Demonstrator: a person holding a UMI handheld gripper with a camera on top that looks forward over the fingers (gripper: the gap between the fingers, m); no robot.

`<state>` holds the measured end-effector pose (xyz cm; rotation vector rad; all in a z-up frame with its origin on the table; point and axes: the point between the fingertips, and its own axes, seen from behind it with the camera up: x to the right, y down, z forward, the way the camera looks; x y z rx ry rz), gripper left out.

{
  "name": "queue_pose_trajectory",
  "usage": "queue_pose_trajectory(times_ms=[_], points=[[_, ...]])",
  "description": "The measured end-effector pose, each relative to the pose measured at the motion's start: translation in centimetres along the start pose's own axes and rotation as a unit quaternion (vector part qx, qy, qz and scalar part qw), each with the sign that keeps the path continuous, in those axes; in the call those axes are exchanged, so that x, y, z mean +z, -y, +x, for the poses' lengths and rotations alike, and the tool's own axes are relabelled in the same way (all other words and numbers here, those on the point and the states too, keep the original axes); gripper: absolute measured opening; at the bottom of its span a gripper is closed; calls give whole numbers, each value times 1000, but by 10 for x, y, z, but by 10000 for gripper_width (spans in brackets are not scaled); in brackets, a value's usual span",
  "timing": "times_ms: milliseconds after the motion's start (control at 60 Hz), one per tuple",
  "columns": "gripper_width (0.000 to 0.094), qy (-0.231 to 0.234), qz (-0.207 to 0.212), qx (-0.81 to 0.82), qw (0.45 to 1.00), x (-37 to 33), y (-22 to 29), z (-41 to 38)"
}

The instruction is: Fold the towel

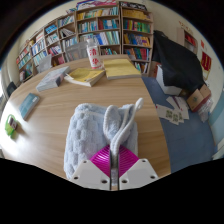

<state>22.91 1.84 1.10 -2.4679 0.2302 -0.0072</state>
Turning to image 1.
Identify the white waffle-textured towel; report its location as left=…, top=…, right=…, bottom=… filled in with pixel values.
left=63, top=97, right=145, bottom=181

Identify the wooden bookshelf unit with books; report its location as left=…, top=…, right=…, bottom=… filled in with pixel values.
left=15, top=0, right=155, bottom=83

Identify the brown cardboard box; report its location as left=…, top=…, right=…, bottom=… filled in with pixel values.
left=186, top=83, right=212, bottom=113

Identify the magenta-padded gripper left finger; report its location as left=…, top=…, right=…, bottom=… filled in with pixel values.
left=70, top=144, right=112, bottom=191

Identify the dark office chair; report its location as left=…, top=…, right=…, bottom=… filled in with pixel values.
left=5, top=81, right=18, bottom=98

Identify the black cloth cover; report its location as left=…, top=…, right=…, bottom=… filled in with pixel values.
left=151, top=30, right=205, bottom=94

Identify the grey mesh office chair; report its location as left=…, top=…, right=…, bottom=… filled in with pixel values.
left=64, top=41, right=89, bottom=63

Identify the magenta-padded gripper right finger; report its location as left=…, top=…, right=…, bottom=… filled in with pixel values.
left=118, top=144, right=159, bottom=191

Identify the papers scattered on floor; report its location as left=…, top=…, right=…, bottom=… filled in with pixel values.
left=155, top=95, right=190, bottom=126

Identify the grey book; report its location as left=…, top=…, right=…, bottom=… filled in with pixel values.
left=35, top=65, right=71, bottom=93

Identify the red wall banner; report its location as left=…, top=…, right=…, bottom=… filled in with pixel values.
left=200, top=51, right=213, bottom=72

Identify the green plastic bag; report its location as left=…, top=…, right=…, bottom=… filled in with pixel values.
left=4, top=114, right=19, bottom=138

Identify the clear bottle with red label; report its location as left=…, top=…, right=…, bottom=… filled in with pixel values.
left=85, top=38, right=103, bottom=70

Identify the white box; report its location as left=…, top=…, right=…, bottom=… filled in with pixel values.
left=155, top=64, right=184, bottom=97

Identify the small wall shelf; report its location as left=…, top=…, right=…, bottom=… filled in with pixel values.
left=176, top=27, right=198, bottom=56

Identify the teal book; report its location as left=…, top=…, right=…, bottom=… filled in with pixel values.
left=18, top=92, right=41, bottom=121

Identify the small jar with red lid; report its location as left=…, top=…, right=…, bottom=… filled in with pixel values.
left=8, top=116, right=18, bottom=130

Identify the yellow notepad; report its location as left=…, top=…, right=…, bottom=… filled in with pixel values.
left=102, top=58, right=142, bottom=81

